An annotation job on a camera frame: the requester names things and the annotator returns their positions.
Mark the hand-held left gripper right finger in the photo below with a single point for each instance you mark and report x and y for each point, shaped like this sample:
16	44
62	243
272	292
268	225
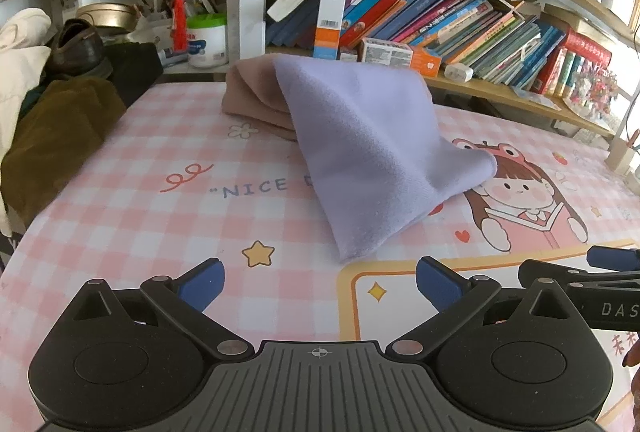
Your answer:
437	284

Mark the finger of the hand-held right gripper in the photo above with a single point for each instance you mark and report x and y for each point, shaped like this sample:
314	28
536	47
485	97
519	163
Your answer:
612	258
545	273

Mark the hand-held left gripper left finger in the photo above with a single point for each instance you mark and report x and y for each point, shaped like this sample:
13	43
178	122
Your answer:
202	283

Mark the lavender cloth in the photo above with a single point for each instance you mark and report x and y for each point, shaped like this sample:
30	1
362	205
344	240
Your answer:
375	137

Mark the person's right hand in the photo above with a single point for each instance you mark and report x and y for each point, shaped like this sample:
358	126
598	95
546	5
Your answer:
634	377

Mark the pink checked cartoon tablecloth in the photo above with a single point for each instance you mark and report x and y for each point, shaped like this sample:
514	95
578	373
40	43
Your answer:
150	212

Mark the beige pen holder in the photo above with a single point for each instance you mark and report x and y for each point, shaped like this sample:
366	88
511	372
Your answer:
622	154

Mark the white power adapter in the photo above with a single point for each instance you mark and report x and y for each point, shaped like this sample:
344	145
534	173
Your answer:
459	73

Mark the small orange white box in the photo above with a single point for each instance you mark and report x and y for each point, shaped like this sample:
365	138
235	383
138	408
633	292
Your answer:
387	52

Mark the white jar green lid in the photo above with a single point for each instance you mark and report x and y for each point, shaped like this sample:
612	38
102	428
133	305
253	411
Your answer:
206	44

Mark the red bottle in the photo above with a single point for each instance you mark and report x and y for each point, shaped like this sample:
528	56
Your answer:
178	17

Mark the brown leather shoe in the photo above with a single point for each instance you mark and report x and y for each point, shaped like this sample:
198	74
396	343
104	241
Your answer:
75	47

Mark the row of colourful books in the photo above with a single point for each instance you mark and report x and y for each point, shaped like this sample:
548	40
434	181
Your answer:
425	7

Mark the brass bowl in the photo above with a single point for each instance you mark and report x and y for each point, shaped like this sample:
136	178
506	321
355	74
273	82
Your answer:
105	16

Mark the tall orange white box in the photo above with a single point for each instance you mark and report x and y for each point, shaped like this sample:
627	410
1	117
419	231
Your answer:
330	12

